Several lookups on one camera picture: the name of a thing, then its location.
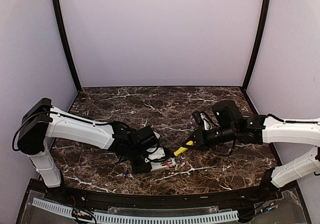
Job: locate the black front rail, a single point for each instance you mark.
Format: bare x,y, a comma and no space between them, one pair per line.
241,198

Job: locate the large white remote control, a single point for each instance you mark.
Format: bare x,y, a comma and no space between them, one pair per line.
157,135

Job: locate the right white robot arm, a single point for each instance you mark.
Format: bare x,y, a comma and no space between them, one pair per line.
259,129

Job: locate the yellow handled screwdriver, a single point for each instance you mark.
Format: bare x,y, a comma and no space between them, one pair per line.
182,149

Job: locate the black frame post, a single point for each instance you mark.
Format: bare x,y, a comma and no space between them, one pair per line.
257,44
65,44

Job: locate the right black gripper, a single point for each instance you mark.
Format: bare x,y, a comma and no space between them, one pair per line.
202,143

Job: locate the white slotted cable duct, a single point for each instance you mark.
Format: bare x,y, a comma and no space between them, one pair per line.
126,217

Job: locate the left black frame post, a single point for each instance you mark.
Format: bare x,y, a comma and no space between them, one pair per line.
65,44

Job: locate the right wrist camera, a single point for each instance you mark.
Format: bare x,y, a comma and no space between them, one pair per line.
201,118

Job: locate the right black frame post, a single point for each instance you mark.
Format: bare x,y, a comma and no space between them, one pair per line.
257,44

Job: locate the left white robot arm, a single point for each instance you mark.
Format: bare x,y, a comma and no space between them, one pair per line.
140,147

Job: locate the small white remote control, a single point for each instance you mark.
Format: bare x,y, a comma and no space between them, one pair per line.
170,163

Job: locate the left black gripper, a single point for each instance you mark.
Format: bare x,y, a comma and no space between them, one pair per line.
137,168

